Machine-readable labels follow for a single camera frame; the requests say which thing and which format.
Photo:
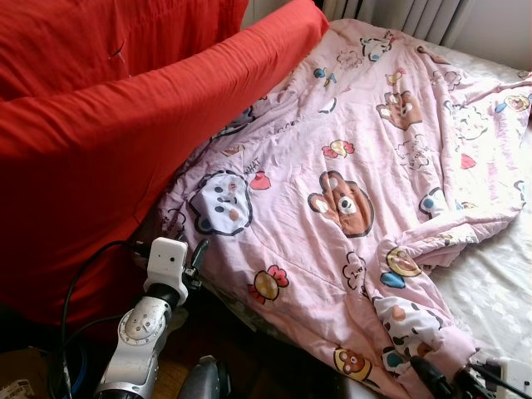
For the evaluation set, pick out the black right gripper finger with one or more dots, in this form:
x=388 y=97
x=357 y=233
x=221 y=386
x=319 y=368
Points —
x=428 y=381

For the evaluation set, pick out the pink cartoon print quilt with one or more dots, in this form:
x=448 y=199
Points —
x=332 y=125

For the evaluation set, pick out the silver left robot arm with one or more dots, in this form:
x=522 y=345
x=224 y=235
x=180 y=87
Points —
x=137 y=332

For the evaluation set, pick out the beige floral bed sheet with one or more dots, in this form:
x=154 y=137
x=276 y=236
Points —
x=499 y=283

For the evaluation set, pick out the grey robot left leg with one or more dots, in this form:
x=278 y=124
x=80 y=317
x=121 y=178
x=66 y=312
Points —
x=206 y=382

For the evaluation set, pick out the long red cushion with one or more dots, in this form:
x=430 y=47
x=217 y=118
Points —
x=125 y=166

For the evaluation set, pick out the brown cardboard box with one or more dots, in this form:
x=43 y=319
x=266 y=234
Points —
x=21 y=378

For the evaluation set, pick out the white radiator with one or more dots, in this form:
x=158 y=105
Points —
x=416 y=17

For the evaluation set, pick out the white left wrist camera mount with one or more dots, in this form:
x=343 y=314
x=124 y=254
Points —
x=166 y=262

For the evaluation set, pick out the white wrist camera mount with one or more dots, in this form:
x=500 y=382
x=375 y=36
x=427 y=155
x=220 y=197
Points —
x=166 y=262
x=507 y=378

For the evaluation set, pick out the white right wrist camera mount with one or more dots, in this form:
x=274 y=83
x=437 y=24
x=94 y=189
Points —
x=507 y=378

